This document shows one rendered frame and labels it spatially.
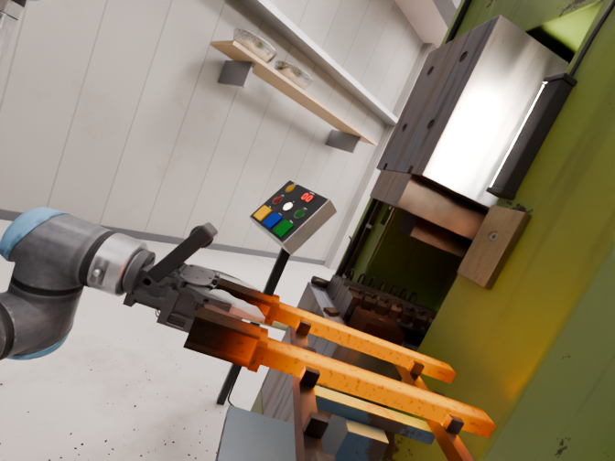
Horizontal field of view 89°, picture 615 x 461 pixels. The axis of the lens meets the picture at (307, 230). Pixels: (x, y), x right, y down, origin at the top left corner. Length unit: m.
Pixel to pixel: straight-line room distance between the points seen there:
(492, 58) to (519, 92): 0.11
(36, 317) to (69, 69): 2.74
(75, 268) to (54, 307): 0.08
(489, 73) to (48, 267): 0.96
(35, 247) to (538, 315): 0.79
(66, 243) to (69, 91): 2.71
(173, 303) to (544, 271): 0.63
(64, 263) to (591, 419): 0.92
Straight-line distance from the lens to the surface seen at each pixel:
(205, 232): 0.50
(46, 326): 0.61
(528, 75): 1.02
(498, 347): 0.73
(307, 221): 1.31
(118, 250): 0.53
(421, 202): 0.92
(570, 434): 0.84
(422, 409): 0.51
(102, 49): 3.24
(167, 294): 0.52
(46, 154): 3.28
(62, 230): 0.56
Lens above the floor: 1.25
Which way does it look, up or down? 9 degrees down
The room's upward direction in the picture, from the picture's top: 24 degrees clockwise
